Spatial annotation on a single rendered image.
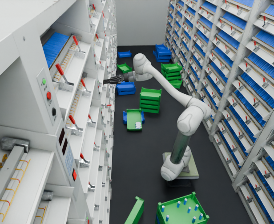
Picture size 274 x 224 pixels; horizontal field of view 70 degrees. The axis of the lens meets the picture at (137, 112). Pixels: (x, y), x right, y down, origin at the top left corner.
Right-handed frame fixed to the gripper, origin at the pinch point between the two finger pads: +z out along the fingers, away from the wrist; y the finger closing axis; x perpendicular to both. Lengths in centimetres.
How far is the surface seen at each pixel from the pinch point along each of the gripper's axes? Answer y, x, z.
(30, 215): -136, 51, -10
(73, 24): -52, 61, -5
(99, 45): -0.9, 31.8, -4.4
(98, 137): -60, -8, 3
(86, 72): -52, 36, -2
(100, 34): 17.9, 34.9, -4.5
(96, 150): -71, -7, 3
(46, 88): -117, 63, -13
